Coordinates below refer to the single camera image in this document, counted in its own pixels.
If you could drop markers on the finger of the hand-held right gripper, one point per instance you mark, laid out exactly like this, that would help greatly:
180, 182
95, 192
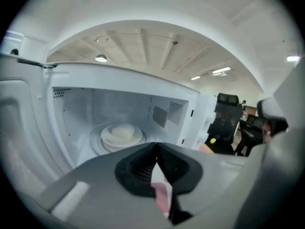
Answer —
290, 89
281, 180

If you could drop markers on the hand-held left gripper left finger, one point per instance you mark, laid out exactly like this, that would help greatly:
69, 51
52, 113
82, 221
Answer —
95, 187

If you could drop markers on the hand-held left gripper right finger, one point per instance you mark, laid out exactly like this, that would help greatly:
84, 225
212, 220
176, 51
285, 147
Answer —
209, 180

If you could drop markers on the white dish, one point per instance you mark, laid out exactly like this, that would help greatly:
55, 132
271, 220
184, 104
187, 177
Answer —
108, 137

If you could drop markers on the white microwave appliance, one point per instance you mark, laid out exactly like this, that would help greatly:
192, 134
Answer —
119, 77

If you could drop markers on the round yellow sticker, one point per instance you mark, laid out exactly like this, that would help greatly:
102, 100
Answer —
212, 141

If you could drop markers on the glass turntable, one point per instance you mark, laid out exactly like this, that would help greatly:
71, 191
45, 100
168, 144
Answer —
94, 142

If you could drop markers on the pink cloth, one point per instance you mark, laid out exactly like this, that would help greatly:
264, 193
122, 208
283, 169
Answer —
163, 194

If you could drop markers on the pale round bun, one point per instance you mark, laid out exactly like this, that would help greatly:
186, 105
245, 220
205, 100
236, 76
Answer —
122, 131

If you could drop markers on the black mesh office chair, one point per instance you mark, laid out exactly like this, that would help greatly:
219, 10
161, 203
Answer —
226, 118

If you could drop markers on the long ceiling light panel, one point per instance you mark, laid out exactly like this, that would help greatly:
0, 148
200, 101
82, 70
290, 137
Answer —
221, 69

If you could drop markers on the white ceiling projector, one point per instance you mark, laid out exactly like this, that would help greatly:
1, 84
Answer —
219, 74

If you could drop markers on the short ceiling light panel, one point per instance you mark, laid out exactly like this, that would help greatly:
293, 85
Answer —
195, 78

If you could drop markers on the dome pendant lamp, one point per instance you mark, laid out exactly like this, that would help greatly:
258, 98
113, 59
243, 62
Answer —
101, 58

